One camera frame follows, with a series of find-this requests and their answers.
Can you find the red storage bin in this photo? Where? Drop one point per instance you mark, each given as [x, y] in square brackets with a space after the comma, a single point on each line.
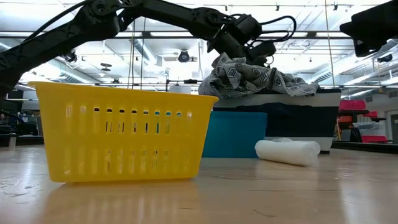
[374, 139]
[352, 104]
[370, 114]

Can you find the orange storage bin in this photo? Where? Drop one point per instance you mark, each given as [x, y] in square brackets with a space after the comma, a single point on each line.
[344, 119]

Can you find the teal plastic tray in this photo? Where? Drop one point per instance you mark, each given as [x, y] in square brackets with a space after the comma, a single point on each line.
[233, 137]

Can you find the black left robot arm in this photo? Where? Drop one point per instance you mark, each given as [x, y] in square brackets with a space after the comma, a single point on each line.
[62, 37]

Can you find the grey patterned hospital gown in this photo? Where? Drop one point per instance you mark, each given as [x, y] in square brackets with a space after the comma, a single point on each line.
[248, 77]

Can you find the white gauze roll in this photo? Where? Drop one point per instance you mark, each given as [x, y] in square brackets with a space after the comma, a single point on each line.
[287, 153]

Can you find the yellow slotted plastic basket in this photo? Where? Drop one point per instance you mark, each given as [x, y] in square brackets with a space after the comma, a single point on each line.
[124, 140]

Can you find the black ceiling fixture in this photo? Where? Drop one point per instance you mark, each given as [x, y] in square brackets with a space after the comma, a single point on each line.
[71, 57]
[183, 56]

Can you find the clear storage bin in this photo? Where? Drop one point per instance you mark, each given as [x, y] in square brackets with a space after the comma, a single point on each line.
[370, 128]

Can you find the navy fabric storage bin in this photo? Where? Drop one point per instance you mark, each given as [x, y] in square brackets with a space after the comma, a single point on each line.
[295, 121]

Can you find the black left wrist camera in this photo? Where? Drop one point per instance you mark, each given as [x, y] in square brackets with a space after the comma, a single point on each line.
[262, 51]

